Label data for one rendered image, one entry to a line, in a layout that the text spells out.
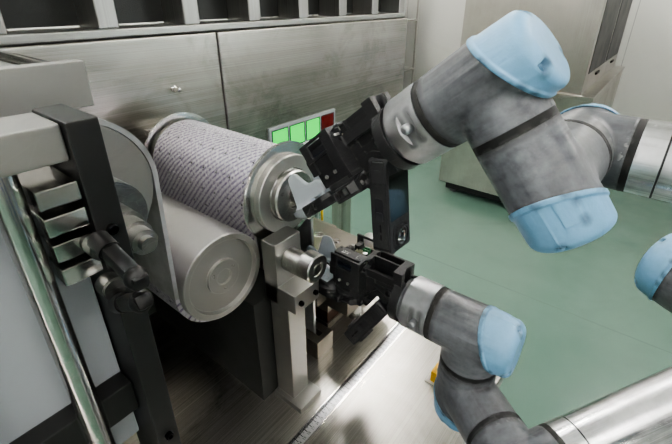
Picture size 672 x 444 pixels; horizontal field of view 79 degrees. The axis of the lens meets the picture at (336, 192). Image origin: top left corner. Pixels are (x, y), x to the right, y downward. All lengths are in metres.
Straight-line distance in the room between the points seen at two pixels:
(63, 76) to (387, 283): 0.44
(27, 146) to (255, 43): 0.72
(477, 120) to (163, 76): 0.60
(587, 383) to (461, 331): 1.69
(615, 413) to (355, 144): 0.42
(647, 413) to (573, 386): 1.57
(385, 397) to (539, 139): 0.53
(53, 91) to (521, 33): 0.35
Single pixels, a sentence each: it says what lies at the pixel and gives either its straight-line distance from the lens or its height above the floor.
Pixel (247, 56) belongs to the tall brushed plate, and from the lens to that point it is 0.93.
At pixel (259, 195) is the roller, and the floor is 1.27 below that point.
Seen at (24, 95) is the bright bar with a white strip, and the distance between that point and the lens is 0.37.
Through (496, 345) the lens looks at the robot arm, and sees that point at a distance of 0.55.
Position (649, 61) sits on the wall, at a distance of 4.90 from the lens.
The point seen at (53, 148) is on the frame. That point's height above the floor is 1.43.
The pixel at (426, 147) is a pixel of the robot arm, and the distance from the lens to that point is 0.40.
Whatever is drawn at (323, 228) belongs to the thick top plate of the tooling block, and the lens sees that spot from 0.92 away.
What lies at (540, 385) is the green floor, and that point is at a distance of 2.12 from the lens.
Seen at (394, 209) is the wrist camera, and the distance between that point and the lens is 0.46.
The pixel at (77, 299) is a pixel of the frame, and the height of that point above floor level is 1.31.
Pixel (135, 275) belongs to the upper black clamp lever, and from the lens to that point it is 0.25.
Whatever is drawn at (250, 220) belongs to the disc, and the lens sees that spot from 0.55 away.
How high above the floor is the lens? 1.50
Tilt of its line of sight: 26 degrees down
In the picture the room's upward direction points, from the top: straight up
